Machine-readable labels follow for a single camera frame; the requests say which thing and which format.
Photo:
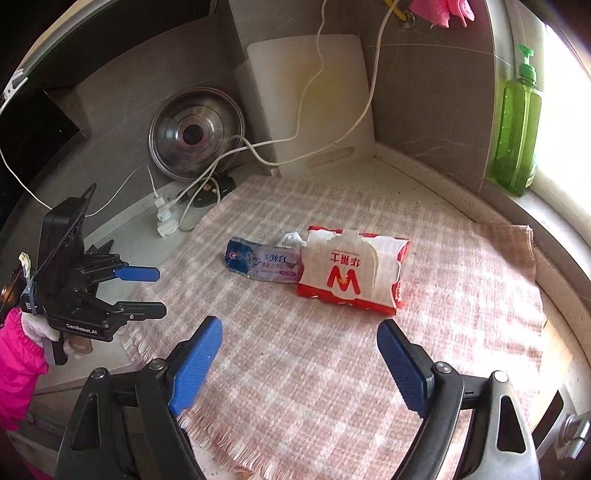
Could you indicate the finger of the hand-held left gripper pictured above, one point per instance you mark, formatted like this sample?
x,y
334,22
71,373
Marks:
x,y
147,309
138,274

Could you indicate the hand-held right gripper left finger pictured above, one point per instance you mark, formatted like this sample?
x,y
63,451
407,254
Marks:
x,y
196,364

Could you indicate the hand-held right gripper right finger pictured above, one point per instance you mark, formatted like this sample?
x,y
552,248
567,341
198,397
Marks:
x,y
404,364

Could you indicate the red and white paper bag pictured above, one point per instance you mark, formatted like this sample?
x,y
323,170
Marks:
x,y
351,272

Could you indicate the blue and pink toothpaste box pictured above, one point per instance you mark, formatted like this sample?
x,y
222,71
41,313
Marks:
x,y
263,263

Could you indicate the person's left forearm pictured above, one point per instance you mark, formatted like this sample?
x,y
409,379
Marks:
x,y
18,360

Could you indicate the person's left hand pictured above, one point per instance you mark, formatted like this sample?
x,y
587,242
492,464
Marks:
x,y
78,346

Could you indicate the white charger plug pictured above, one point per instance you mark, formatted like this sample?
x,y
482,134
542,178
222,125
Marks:
x,y
166,222
159,203

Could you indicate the pink plaid fringed cloth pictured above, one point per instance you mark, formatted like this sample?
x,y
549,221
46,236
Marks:
x,y
323,369

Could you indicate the dark round lid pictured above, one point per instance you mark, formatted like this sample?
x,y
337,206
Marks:
x,y
217,189

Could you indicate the black range hood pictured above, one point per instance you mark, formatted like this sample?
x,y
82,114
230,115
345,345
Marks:
x,y
37,129

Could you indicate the steel pot lid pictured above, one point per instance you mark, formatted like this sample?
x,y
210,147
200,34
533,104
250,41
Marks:
x,y
196,134

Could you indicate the steel sink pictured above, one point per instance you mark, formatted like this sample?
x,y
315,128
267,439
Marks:
x,y
549,415

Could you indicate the small crumpled white wrapper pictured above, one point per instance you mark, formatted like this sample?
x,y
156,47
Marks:
x,y
291,239

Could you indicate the thin white cutting board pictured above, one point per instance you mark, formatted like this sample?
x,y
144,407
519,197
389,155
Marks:
x,y
254,115

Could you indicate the large white cutting board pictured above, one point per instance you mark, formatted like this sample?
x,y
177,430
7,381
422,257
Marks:
x,y
314,92

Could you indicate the green pump soap bottle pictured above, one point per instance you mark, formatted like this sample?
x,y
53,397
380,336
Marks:
x,y
517,134

